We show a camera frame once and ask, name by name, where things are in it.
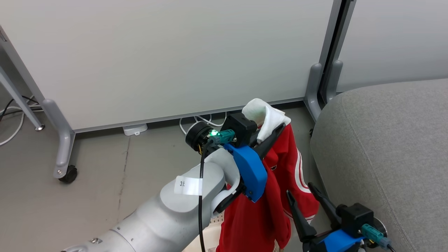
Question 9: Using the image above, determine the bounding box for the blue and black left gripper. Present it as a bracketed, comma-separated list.
[185, 121, 286, 203]

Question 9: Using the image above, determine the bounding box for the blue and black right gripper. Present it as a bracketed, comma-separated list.
[286, 182, 388, 252]

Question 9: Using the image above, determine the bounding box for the white cloth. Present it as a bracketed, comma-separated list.
[241, 98, 292, 144]

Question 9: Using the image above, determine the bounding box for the red garment with white stripes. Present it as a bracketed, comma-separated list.
[216, 123, 320, 252]

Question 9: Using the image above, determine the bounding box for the grey fabric seat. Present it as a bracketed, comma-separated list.
[310, 78, 448, 252]

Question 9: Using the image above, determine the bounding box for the white perforated basket brown rim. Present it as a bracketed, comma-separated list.
[182, 213, 280, 252]

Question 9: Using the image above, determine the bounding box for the white paper label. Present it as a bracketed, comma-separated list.
[174, 176, 204, 196]

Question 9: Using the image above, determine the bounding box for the wide white partition panel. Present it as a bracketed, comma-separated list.
[0, 0, 343, 180]

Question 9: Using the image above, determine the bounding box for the large black caster wheel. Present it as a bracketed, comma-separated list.
[58, 165, 78, 184]

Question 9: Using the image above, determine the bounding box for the thin grey table leg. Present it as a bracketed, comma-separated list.
[0, 66, 45, 131]

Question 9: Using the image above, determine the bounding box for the black right arm cable teal plug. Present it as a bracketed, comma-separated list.
[361, 224, 397, 252]

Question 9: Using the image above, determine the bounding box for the black arm cable teal plug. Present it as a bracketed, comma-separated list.
[361, 224, 397, 252]
[197, 129, 236, 252]

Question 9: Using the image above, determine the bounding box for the looped white cable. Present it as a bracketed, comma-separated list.
[179, 113, 228, 136]

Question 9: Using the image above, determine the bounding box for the black left arm cable teal plug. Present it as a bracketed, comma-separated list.
[197, 129, 236, 252]

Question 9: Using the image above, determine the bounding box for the black floor cable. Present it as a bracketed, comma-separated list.
[0, 96, 43, 121]

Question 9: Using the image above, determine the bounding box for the long white floor cable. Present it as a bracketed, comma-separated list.
[0, 104, 42, 146]

